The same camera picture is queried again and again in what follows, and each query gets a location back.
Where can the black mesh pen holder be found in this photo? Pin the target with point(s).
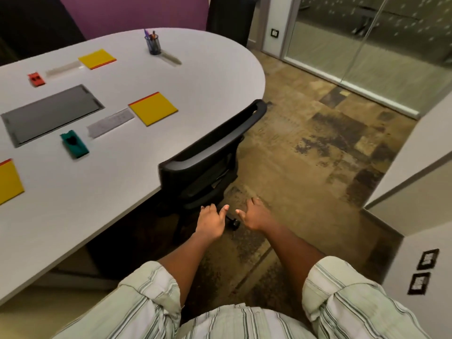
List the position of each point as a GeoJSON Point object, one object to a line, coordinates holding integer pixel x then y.
{"type": "Point", "coordinates": [153, 45]}

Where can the person's striped shirt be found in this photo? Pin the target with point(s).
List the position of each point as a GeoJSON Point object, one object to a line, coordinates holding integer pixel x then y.
{"type": "Point", "coordinates": [247, 321]}

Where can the small wall socket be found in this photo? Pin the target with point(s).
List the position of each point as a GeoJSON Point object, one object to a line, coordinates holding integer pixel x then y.
{"type": "Point", "coordinates": [274, 33]}

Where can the person's right hand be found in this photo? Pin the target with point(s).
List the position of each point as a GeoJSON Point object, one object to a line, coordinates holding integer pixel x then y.
{"type": "Point", "coordinates": [256, 218]}

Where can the yellow notepad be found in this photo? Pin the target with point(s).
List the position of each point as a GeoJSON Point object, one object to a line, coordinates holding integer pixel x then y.
{"type": "Point", "coordinates": [97, 58]}
{"type": "Point", "coordinates": [153, 108]}
{"type": "Point", "coordinates": [9, 181]}

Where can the glass partition door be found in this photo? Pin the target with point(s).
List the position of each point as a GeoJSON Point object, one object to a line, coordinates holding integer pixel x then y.
{"type": "Point", "coordinates": [363, 49]}

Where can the person's left hand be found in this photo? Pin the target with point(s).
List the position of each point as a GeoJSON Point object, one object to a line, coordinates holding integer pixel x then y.
{"type": "Point", "coordinates": [209, 224]}

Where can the person's left thumb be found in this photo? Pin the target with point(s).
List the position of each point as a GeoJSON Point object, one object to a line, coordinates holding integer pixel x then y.
{"type": "Point", "coordinates": [224, 212]}

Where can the person's right forearm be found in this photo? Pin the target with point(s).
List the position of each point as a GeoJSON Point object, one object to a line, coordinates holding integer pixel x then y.
{"type": "Point", "coordinates": [295, 255]}

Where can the person's left forearm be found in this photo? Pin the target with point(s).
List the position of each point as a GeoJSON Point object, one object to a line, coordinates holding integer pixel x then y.
{"type": "Point", "coordinates": [190, 263]}

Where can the black office chair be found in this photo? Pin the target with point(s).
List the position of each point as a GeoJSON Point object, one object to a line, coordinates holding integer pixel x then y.
{"type": "Point", "coordinates": [208, 162]}
{"type": "Point", "coordinates": [231, 17]}

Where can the black wall switch plate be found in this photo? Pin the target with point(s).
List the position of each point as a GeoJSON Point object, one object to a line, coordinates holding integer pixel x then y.
{"type": "Point", "coordinates": [428, 259]}
{"type": "Point", "coordinates": [419, 283]}

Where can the green stapler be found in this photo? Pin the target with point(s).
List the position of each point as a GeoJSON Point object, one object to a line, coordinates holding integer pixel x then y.
{"type": "Point", "coordinates": [74, 144]}

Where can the person's right thumb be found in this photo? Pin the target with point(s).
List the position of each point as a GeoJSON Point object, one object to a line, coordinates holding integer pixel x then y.
{"type": "Point", "coordinates": [240, 215]}

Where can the clear plastic ruler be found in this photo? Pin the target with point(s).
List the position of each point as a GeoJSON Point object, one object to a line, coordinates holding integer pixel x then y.
{"type": "Point", "coordinates": [110, 123]}
{"type": "Point", "coordinates": [63, 68]}

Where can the red stapler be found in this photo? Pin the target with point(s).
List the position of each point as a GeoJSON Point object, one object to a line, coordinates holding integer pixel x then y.
{"type": "Point", "coordinates": [36, 79]}

